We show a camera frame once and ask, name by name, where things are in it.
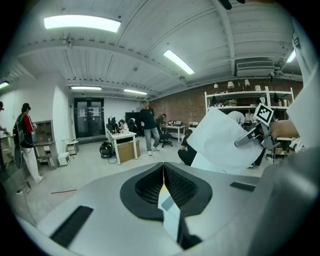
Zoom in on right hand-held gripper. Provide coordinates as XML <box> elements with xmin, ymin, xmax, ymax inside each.
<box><xmin>234</xmin><ymin>102</ymin><xmax>281</xmax><ymax>151</ymax></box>

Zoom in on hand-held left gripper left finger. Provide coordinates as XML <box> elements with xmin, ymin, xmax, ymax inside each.
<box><xmin>37</xmin><ymin>161</ymin><xmax>185</xmax><ymax>256</ymax></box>

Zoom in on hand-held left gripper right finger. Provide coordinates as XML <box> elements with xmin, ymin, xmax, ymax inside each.
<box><xmin>164</xmin><ymin>162</ymin><xmax>261</xmax><ymax>251</ymax></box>

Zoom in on white sheet of paper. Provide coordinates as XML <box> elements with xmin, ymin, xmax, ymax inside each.
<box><xmin>157</xmin><ymin>107</ymin><xmax>270</xmax><ymax>228</ymax></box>

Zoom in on person's right forearm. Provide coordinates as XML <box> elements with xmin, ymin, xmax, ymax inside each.
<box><xmin>269</xmin><ymin>119</ymin><xmax>300</xmax><ymax>139</ymax></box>

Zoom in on brown cardboard box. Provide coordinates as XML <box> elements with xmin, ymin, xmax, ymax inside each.
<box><xmin>116</xmin><ymin>140</ymin><xmax>142</xmax><ymax>164</ymax></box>

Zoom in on white metal shelf rack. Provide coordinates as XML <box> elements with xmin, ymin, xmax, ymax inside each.
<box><xmin>204</xmin><ymin>86</ymin><xmax>295</xmax><ymax>121</ymax></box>

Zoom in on black round bag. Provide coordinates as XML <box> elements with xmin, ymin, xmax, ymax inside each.
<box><xmin>99</xmin><ymin>141</ymin><xmax>116</xmax><ymax>159</ymax></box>

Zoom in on black office chair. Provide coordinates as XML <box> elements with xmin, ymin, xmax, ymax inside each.
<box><xmin>158</xmin><ymin>131</ymin><xmax>174</xmax><ymax>149</ymax></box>

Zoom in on white office desk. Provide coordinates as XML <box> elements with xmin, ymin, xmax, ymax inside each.
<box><xmin>106</xmin><ymin>129</ymin><xmax>140</xmax><ymax>166</ymax></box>

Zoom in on white table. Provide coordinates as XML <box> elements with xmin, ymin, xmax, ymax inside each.
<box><xmin>161</xmin><ymin>124</ymin><xmax>187</xmax><ymax>145</ymax></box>

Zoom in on white air conditioner unit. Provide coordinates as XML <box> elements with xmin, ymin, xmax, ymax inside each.
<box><xmin>235</xmin><ymin>58</ymin><xmax>276</xmax><ymax>78</ymax></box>

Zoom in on black computer monitors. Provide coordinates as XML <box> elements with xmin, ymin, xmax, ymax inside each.
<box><xmin>107</xmin><ymin>116</ymin><xmax>120</xmax><ymax>134</ymax></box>

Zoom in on black cabinet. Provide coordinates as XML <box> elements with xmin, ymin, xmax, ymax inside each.
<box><xmin>124</xmin><ymin>111</ymin><xmax>141</xmax><ymax>137</ymax></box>

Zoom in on red stick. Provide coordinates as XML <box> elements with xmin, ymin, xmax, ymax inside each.
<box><xmin>50</xmin><ymin>188</ymin><xmax>78</xmax><ymax>195</ymax></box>

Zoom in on small white cart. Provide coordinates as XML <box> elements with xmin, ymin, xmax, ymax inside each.
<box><xmin>62</xmin><ymin>138</ymin><xmax>80</xmax><ymax>156</ymax></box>

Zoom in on small white appliance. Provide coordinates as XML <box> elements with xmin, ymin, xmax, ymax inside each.
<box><xmin>57</xmin><ymin>152</ymin><xmax>71</xmax><ymax>166</ymax></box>

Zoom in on black double door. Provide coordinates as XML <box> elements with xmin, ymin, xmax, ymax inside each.
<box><xmin>73</xmin><ymin>97</ymin><xmax>105</xmax><ymax>139</ymax></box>

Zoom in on grey shelf unit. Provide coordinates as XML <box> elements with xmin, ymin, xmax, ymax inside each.
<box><xmin>33</xmin><ymin>119</ymin><xmax>60</xmax><ymax>168</ymax></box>

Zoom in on large ceiling light panel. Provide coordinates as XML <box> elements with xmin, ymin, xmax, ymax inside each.
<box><xmin>43</xmin><ymin>14</ymin><xmax>122</xmax><ymax>34</ymax></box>

